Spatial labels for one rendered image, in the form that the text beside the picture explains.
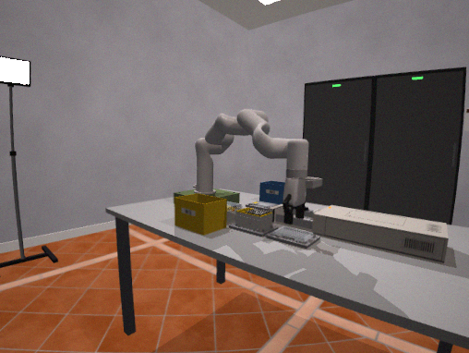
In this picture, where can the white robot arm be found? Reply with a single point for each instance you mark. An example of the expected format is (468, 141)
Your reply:
(249, 122)

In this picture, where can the blue open-top box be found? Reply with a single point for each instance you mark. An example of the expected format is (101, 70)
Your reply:
(271, 191)

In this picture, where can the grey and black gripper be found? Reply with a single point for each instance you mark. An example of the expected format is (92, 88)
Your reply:
(295, 193)

